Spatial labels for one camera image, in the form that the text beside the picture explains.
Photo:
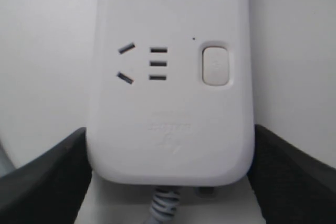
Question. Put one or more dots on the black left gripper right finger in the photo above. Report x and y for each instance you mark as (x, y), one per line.
(290, 185)

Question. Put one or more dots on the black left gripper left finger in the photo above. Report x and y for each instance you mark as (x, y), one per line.
(52, 187)

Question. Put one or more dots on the white five-outlet power strip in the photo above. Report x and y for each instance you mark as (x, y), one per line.
(171, 95)

